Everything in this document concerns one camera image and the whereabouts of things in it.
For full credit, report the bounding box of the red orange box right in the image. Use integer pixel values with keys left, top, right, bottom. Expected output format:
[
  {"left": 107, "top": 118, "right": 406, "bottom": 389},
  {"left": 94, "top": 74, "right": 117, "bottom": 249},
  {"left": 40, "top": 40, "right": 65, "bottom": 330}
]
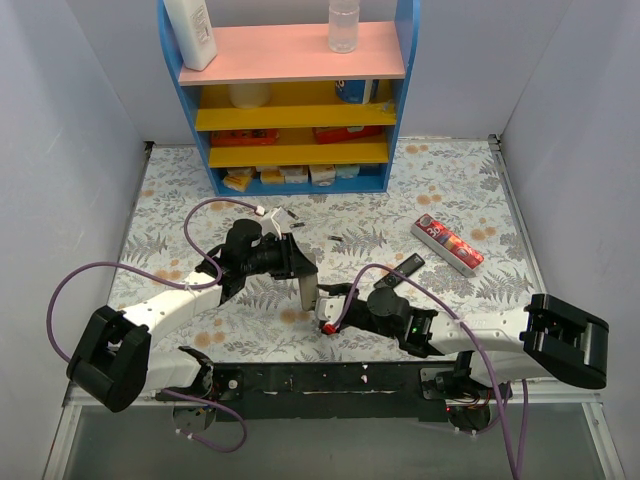
[{"left": 312, "top": 125, "right": 384, "bottom": 144}]

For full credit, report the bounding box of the blue wooden shelf unit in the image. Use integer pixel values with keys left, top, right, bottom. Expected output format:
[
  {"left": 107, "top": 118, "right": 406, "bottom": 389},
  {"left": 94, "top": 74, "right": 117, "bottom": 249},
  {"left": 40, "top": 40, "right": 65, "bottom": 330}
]
[{"left": 157, "top": 1, "right": 420, "bottom": 196}]

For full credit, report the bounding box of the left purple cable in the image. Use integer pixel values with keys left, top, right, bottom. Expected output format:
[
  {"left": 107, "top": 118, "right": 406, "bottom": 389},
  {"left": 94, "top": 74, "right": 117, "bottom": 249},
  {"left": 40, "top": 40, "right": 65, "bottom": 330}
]
[{"left": 47, "top": 198, "right": 264, "bottom": 454}]

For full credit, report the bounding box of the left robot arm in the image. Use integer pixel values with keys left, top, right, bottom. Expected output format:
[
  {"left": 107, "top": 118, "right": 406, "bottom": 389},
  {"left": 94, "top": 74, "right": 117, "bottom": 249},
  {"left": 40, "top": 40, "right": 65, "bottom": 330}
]
[{"left": 66, "top": 219, "right": 318, "bottom": 412}]

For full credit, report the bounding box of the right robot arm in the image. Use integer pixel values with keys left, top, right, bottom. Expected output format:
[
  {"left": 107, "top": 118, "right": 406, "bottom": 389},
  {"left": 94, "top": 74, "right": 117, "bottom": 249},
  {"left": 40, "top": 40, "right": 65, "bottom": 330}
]
[{"left": 315, "top": 283, "right": 609, "bottom": 398}]

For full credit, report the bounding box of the black TV remote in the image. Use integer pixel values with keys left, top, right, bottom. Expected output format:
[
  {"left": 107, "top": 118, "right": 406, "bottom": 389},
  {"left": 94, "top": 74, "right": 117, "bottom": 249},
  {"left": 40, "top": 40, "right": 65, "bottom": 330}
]
[{"left": 374, "top": 253, "right": 425, "bottom": 289}]

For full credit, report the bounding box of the white cylindrical container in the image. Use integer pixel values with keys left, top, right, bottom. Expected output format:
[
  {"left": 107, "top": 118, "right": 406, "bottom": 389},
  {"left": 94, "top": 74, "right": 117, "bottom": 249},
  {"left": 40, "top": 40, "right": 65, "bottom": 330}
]
[{"left": 228, "top": 83, "right": 271, "bottom": 109}]

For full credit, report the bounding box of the orange box left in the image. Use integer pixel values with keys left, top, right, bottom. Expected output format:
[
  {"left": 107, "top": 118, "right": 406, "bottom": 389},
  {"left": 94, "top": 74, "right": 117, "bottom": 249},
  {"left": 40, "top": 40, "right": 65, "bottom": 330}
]
[{"left": 210, "top": 129, "right": 279, "bottom": 147}]

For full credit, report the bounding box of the red toothpaste box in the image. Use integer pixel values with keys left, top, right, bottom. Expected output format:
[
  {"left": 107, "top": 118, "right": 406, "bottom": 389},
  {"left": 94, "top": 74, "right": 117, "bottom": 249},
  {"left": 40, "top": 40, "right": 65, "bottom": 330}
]
[{"left": 410, "top": 214, "right": 484, "bottom": 278}]

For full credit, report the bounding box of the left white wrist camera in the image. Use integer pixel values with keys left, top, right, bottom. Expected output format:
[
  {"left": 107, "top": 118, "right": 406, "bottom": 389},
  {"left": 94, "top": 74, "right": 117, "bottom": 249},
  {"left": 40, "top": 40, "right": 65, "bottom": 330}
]
[{"left": 255, "top": 206, "right": 291, "bottom": 239}]

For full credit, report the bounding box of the yellow red small box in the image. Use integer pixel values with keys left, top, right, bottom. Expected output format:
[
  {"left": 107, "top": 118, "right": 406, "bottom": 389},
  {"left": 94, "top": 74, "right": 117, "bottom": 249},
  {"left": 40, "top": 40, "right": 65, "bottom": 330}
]
[{"left": 222, "top": 167, "right": 255, "bottom": 192}]

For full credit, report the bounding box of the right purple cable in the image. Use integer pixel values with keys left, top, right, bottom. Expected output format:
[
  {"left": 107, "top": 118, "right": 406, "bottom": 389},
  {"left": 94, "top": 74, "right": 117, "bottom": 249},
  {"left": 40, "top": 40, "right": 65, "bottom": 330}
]
[{"left": 334, "top": 263, "right": 531, "bottom": 480}]

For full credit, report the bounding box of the white plastic bottle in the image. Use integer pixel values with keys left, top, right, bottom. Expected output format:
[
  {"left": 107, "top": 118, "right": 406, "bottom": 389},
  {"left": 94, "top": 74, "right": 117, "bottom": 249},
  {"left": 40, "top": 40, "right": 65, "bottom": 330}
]
[{"left": 163, "top": 0, "right": 218, "bottom": 71}]

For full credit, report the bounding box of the blue white round container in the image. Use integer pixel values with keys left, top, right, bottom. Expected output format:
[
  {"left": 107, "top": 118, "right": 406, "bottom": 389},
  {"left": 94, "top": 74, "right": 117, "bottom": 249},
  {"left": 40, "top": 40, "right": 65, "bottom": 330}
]
[{"left": 335, "top": 79, "right": 379, "bottom": 105}]

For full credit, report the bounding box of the floral patterned table mat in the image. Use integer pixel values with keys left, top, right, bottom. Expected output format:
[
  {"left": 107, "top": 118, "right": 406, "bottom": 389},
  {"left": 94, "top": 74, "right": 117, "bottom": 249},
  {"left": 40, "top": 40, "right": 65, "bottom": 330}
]
[{"left": 109, "top": 139, "right": 540, "bottom": 362}]

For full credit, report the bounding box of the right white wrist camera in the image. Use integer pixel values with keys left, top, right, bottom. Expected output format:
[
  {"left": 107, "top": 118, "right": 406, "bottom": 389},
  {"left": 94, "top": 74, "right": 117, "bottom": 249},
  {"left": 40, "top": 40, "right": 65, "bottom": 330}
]
[{"left": 315, "top": 295, "right": 347, "bottom": 335}]

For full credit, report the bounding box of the white orange small carton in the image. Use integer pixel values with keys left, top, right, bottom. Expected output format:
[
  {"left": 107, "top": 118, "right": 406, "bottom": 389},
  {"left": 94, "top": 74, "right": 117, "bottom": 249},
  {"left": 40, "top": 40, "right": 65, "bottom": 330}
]
[{"left": 308, "top": 164, "right": 336, "bottom": 187}]

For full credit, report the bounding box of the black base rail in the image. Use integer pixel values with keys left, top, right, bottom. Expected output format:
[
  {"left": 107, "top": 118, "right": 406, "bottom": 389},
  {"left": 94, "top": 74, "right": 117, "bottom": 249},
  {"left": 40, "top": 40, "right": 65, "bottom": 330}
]
[{"left": 191, "top": 353, "right": 494, "bottom": 425}]

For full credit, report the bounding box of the clear plastic water bottle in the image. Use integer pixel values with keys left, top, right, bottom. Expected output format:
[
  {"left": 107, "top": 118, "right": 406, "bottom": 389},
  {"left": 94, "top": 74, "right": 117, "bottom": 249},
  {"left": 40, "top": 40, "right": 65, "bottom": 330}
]
[{"left": 328, "top": 0, "right": 360, "bottom": 53}]

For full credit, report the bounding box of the white air conditioner remote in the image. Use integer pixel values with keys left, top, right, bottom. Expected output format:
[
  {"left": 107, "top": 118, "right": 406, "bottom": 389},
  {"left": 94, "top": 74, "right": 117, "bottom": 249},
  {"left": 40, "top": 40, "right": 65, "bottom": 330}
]
[{"left": 298, "top": 252, "right": 318, "bottom": 312}]

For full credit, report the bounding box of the yellow white small box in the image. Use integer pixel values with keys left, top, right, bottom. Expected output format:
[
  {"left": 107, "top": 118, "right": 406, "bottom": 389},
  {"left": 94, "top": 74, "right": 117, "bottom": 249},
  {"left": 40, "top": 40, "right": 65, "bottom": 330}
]
[{"left": 260, "top": 169, "right": 286, "bottom": 185}]

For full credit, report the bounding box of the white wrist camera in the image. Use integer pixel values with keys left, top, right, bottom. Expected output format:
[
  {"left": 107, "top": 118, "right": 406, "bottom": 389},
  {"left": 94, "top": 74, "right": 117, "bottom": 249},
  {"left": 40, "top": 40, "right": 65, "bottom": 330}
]
[
  {"left": 315, "top": 295, "right": 347, "bottom": 335},
  {"left": 255, "top": 206, "right": 291, "bottom": 239}
]

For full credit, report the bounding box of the teal white small box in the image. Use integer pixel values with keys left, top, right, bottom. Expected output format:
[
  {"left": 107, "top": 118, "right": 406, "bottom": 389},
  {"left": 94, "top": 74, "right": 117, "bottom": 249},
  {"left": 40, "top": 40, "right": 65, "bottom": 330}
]
[{"left": 334, "top": 164, "right": 360, "bottom": 179}]

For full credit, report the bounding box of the purple cable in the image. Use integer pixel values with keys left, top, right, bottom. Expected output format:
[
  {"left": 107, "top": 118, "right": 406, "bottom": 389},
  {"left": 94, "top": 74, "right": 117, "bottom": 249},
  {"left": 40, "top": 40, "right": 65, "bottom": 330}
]
[
  {"left": 334, "top": 263, "right": 531, "bottom": 480},
  {"left": 47, "top": 198, "right": 264, "bottom": 454}
]

